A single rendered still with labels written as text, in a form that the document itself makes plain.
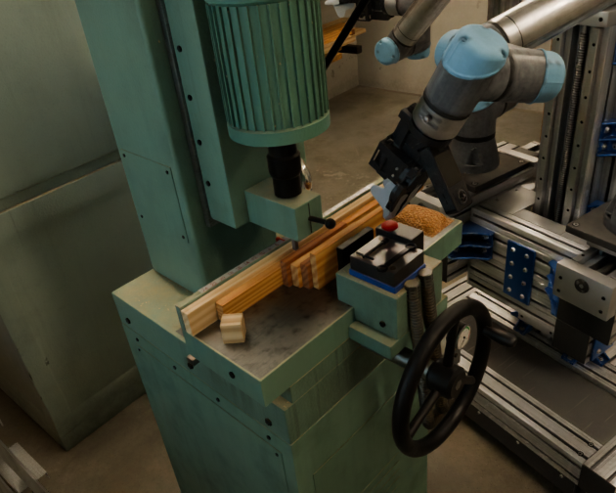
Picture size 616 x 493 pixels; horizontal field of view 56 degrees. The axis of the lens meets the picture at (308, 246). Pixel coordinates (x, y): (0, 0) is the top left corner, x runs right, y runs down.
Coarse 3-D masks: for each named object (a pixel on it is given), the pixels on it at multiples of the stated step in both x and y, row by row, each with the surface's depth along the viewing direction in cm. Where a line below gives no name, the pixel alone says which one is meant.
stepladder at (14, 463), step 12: (0, 420) 144; (0, 444) 142; (0, 456) 144; (12, 456) 146; (24, 456) 164; (0, 468) 161; (12, 468) 147; (24, 468) 153; (36, 468) 160; (0, 480) 146; (12, 480) 157; (24, 480) 151; (36, 480) 157; (0, 492) 148; (12, 492) 152; (36, 492) 154; (48, 492) 163
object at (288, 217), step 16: (256, 192) 109; (272, 192) 108; (304, 192) 107; (256, 208) 110; (272, 208) 107; (288, 208) 103; (304, 208) 104; (320, 208) 107; (272, 224) 109; (288, 224) 105; (304, 224) 105; (320, 224) 109
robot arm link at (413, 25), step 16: (416, 0) 154; (432, 0) 150; (448, 0) 150; (416, 16) 155; (432, 16) 154; (400, 32) 160; (416, 32) 159; (384, 48) 164; (400, 48) 164; (384, 64) 167
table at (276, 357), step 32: (288, 288) 111; (256, 320) 104; (288, 320) 103; (320, 320) 102; (352, 320) 105; (192, 352) 106; (224, 352) 98; (256, 352) 97; (288, 352) 96; (320, 352) 101; (384, 352) 101; (256, 384) 92; (288, 384) 97
